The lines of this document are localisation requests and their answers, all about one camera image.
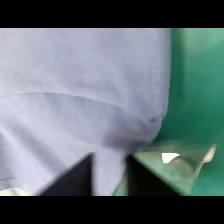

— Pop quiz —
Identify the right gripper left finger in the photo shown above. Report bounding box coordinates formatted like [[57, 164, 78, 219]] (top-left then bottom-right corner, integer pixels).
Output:
[[39, 152, 95, 197]]

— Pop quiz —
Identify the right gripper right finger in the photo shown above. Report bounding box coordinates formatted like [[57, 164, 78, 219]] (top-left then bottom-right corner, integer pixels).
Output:
[[126, 154, 188, 197]]

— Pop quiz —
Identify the lavender shirt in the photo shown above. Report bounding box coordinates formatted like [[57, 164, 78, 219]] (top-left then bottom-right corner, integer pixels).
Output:
[[0, 28, 172, 197]]

